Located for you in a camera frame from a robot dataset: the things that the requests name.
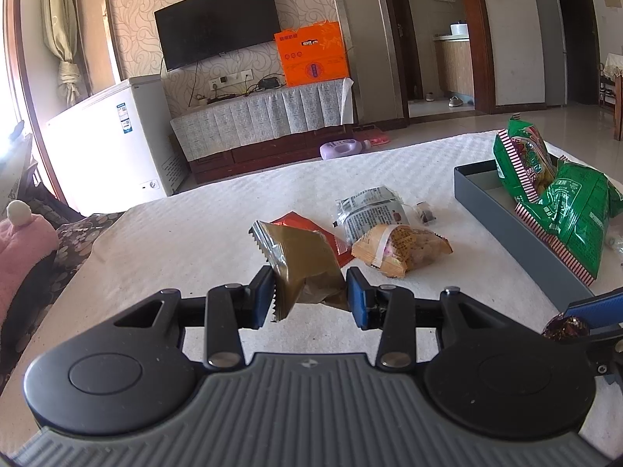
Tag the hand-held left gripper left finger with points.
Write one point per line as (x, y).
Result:
(265, 296)

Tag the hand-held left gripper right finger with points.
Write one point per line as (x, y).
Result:
(354, 296)

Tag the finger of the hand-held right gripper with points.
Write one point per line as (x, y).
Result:
(606, 338)
(596, 307)

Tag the brown candy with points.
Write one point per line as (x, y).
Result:
(567, 328)

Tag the olive snack packet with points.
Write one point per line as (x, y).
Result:
(301, 262)

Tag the orange snack packet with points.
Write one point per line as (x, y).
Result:
(338, 248)

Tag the white candy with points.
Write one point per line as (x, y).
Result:
(615, 243)

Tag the yellow bread snack packet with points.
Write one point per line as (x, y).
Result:
(404, 248)

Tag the silver snack packet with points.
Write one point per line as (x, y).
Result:
(370, 211)

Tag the green chip bag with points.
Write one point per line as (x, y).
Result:
(574, 214)

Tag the small clear candy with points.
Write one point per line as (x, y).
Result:
(427, 214)

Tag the striped prawn cracker bag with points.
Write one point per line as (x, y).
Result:
(525, 165)

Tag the dark grey cardboard box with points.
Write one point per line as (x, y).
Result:
(486, 189)

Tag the dark wooden TV cabinet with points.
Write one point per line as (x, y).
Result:
(267, 153)

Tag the purple bottle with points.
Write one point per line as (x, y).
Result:
(343, 147)

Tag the red slippers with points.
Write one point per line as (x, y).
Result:
(375, 137)

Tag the sideboard with white cloth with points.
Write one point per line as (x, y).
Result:
(263, 112)

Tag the black router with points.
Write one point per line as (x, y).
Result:
(270, 81)

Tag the white chest freezer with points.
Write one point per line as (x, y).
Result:
(112, 141)

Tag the grey shoe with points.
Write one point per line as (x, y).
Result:
(456, 102)

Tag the side table with lace cloth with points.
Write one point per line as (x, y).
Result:
(614, 65)

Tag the orange gift box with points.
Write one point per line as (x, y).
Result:
(314, 56)

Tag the pink plush hat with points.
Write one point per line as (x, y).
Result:
(24, 248)

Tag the wooden kitchen counter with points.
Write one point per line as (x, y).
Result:
(455, 63)

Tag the grey refrigerator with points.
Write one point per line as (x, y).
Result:
(550, 44)

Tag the white pot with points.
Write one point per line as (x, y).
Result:
(459, 28)

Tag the beige tied curtain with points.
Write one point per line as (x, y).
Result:
(63, 24)

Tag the black wall television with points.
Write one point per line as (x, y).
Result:
(216, 24)

